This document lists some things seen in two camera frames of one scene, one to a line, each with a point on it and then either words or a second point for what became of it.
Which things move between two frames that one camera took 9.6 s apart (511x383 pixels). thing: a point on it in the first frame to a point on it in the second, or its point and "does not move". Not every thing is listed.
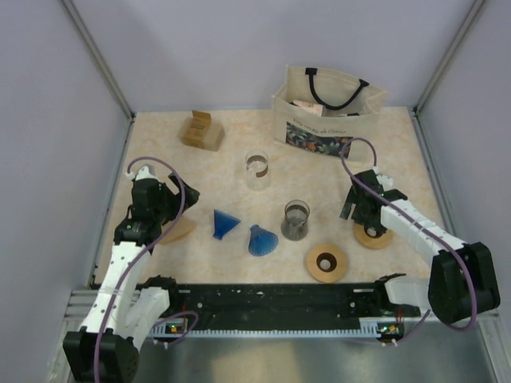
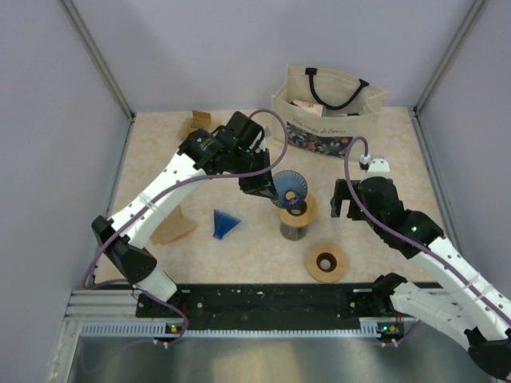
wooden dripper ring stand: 382,242 to 301,216
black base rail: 283,307 does not move
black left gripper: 177,199 to 262,185
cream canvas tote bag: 323,110 does not move
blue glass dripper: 223,223 does not move
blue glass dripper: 262,242 to 291,188
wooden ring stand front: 326,262 does not move
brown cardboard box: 199,131 does not move
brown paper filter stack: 182,227 does not move
